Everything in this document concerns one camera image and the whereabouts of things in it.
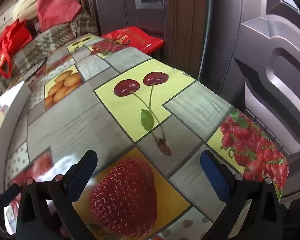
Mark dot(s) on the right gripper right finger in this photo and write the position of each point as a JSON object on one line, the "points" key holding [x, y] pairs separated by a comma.
{"points": [[263, 220]]}

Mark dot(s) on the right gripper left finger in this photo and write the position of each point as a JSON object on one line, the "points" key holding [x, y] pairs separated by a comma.
{"points": [[46, 206]]}

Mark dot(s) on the white foam tray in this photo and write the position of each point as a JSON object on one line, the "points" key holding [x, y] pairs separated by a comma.
{"points": [[12, 103]]}

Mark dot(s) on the fruit pattern tablecloth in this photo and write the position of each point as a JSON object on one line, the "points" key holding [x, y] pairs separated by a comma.
{"points": [[92, 94]]}

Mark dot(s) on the plaid blanket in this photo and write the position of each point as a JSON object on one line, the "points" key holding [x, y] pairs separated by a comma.
{"points": [[45, 43]]}

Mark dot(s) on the grey metal door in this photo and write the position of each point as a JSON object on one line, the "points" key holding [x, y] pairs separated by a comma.
{"points": [[241, 54]]}

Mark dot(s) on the shiny red tote bag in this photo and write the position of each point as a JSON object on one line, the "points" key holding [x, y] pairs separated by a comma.
{"points": [[12, 39]]}

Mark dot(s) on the red gift bag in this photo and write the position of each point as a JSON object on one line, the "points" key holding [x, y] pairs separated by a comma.
{"points": [[135, 37]]}

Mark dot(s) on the cream foam cushion roll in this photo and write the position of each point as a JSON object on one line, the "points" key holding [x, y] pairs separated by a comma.
{"points": [[25, 10]]}

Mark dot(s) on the dark red fabric bag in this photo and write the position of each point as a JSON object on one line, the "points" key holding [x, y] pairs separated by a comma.
{"points": [[55, 12]]}

